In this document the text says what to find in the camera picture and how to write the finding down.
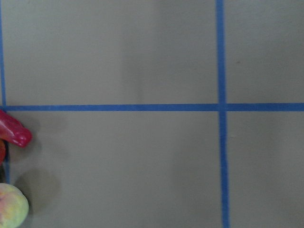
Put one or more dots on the yellow-pink peach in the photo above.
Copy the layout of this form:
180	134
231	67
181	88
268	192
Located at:
14	206

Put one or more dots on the red chili pepper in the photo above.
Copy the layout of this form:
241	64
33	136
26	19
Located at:
12	131

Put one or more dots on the red-orange pomegranate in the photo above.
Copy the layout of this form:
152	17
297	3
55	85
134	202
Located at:
2	151

